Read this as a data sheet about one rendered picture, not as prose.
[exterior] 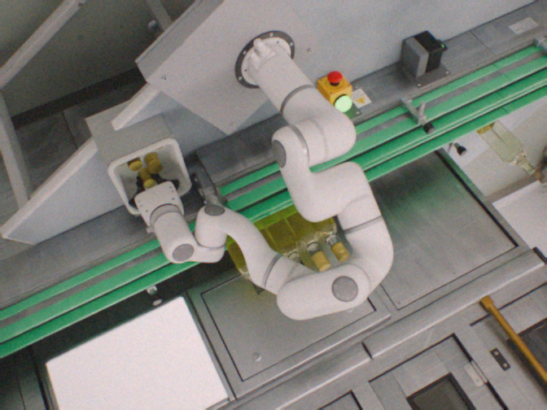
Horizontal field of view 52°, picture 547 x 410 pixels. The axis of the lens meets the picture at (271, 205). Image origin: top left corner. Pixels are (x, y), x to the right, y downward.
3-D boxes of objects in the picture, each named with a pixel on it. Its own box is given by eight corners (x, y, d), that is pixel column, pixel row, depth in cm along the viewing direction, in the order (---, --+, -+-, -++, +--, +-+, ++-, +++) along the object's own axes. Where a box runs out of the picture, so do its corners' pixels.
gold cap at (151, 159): (142, 155, 141) (147, 168, 139) (155, 150, 142) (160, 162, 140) (146, 163, 144) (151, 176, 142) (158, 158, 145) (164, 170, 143)
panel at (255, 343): (43, 364, 155) (78, 486, 138) (38, 360, 153) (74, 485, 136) (329, 224, 172) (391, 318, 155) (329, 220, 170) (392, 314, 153)
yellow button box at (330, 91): (316, 96, 159) (329, 113, 155) (316, 77, 153) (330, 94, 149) (337, 86, 160) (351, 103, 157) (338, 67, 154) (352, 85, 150)
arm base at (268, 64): (224, 57, 123) (258, 102, 116) (269, 18, 121) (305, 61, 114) (256, 91, 137) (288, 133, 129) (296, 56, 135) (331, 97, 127)
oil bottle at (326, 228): (286, 190, 165) (322, 248, 154) (284, 180, 160) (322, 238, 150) (303, 182, 166) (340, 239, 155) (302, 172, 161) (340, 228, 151)
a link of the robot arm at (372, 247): (374, 220, 109) (402, 290, 108) (387, 211, 121) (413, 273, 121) (311, 243, 114) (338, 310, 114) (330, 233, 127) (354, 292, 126)
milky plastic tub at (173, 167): (121, 193, 151) (132, 217, 147) (94, 141, 132) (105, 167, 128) (181, 167, 155) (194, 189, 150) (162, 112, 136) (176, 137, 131)
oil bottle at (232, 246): (213, 224, 161) (246, 285, 150) (210, 215, 156) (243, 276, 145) (231, 216, 162) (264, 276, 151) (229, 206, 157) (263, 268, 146)
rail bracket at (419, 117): (396, 104, 158) (424, 137, 151) (399, 86, 152) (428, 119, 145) (408, 99, 159) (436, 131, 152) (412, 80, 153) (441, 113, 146)
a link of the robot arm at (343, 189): (367, 219, 123) (304, 246, 117) (326, 116, 123) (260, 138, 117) (390, 211, 114) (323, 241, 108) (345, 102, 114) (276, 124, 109)
